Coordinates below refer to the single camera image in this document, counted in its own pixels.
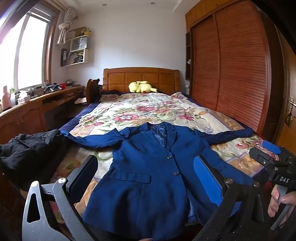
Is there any wooden desk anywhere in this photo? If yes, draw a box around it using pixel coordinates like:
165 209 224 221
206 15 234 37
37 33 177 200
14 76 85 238
0 85 86 144

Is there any wooden bed headboard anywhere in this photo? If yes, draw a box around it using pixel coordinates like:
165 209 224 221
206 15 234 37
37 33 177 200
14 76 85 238
102 67 181 94

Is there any wooden door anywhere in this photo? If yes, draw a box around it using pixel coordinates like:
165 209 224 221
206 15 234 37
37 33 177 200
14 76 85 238
275 35 296 149

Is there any yellow plush toy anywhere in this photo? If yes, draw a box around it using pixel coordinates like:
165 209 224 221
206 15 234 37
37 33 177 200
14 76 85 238
128 81 158 94

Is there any wooden slatted wardrobe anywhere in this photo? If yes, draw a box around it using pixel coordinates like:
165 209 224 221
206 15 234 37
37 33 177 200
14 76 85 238
185 0 278 142

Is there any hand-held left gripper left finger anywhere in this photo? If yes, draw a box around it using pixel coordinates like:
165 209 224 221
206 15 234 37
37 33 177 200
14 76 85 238
22 155 100 241

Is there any floral blanket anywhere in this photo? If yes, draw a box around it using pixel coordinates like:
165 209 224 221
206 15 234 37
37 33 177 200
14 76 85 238
54 91 278 210

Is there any wooden chair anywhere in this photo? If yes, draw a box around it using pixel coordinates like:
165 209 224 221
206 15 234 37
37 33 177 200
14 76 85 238
86 78 100 106

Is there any black jacket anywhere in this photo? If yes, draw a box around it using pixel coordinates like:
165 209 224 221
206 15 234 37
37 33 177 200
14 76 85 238
0 129 68 173

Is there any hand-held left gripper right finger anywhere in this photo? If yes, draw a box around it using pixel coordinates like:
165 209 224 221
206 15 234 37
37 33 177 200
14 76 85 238
194 155 265 241

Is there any wardrobe side shelf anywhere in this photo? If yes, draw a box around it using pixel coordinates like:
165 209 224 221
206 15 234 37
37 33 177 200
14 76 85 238
185 31 194 80

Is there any tied white curtain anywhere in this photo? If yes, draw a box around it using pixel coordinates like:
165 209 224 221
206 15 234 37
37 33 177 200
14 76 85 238
57 8 77 45

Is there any window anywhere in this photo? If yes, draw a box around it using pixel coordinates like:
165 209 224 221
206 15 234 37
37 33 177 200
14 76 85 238
0 6 59 91

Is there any navy bed sheet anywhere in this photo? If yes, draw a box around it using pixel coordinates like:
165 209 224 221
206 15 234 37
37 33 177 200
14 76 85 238
58 101 99 138

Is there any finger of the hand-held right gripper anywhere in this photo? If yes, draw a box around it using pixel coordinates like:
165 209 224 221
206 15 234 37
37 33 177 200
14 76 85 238
249 148 278 168
261 140 282 155

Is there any person's right hand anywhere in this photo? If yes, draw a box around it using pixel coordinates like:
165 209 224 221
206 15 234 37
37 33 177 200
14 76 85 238
268 185 296 217

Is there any black tool on desk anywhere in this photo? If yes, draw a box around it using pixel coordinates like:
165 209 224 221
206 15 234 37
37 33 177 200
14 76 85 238
43 82 63 93

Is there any pink bottle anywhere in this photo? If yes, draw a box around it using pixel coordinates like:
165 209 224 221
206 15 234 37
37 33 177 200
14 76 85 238
1 86 11 110

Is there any blue blazer jacket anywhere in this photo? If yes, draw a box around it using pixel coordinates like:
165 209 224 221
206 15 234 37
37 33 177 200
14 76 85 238
62 122 255 240

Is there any white wall shelf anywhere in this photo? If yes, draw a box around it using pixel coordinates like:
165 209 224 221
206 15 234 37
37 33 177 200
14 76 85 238
60 27 92 67

